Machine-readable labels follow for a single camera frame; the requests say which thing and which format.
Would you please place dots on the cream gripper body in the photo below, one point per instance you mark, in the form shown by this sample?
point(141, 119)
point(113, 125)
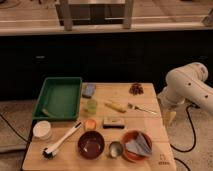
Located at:
point(168, 116)

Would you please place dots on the silver fork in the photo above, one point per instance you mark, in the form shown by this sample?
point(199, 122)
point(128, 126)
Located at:
point(135, 107)

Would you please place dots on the yellow banana toy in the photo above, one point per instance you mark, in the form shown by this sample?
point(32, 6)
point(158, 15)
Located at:
point(115, 106)

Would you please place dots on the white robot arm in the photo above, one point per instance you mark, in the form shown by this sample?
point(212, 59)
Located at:
point(185, 83)

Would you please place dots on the green plastic tray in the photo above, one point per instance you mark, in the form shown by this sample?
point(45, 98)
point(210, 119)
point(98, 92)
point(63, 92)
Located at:
point(61, 97)

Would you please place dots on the green item in tray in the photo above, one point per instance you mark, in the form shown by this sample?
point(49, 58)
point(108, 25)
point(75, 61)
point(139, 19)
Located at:
point(47, 113)

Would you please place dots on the grey cloth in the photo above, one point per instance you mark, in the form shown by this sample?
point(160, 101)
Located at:
point(139, 146)

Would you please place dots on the orange bowl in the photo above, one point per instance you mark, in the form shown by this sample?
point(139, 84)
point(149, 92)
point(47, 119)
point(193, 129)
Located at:
point(131, 135)

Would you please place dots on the brown pine cone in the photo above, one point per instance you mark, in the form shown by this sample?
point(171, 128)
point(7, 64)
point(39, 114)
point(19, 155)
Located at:
point(136, 88)

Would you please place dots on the black and wood block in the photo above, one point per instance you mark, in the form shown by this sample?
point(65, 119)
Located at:
point(113, 123)

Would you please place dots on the small metal cup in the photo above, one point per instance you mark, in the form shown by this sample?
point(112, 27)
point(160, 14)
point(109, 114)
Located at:
point(115, 149)

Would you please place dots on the green plastic cup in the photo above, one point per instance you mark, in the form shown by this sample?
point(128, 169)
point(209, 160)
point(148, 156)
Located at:
point(91, 106)

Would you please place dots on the small orange cup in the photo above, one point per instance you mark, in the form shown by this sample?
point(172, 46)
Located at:
point(90, 124)

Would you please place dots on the dark purple bowl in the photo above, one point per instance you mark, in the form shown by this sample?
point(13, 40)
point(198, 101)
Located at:
point(91, 144)

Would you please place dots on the white dish brush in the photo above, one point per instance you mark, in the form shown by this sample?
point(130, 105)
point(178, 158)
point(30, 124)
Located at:
point(50, 151)

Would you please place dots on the white small bowl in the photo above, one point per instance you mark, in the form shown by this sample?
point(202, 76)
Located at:
point(42, 130)

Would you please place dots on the white stool frame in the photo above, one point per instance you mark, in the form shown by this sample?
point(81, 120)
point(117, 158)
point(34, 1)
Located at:
point(94, 12)

